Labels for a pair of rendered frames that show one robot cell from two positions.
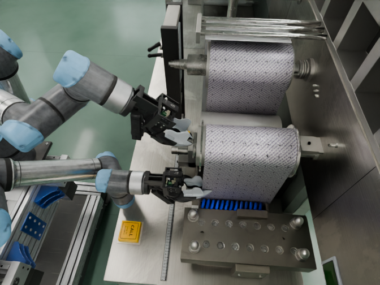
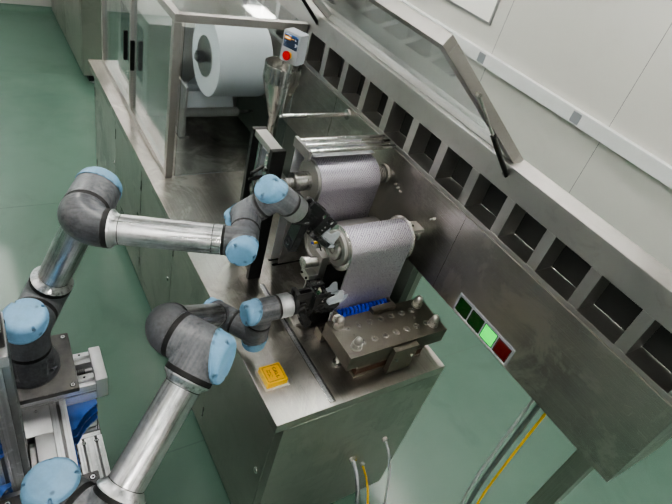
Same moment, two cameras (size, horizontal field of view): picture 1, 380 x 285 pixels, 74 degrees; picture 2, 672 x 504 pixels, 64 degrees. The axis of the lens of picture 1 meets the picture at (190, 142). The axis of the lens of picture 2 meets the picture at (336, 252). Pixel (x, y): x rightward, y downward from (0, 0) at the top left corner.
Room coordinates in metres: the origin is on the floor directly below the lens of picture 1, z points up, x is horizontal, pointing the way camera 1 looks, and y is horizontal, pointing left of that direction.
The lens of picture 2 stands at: (-0.54, 0.93, 2.26)
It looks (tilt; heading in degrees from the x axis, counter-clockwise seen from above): 37 degrees down; 315
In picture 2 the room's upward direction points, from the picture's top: 18 degrees clockwise
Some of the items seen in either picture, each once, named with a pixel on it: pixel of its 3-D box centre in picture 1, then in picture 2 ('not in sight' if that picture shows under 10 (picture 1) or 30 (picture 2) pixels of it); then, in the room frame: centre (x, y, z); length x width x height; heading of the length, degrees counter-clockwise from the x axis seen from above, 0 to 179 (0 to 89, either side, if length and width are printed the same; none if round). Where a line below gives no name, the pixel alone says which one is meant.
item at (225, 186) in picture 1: (239, 189); (369, 285); (0.34, -0.16, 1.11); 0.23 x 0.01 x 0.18; 86
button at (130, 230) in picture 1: (130, 231); (272, 375); (0.27, 0.22, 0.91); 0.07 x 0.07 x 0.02; 86
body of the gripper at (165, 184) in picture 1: (164, 183); (307, 298); (0.36, 0.08, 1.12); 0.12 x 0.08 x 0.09; 86
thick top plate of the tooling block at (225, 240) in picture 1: (244, 238); (385, 331); (0.22, -0.18, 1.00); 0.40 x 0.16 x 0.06; 86
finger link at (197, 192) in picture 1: (197, 190); (338, 296); (0.34, -0.02, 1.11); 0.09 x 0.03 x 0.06; 85
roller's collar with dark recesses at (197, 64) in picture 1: (197, 64); (299, 181); (0.66, -0.02, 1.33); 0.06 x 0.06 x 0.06; 86
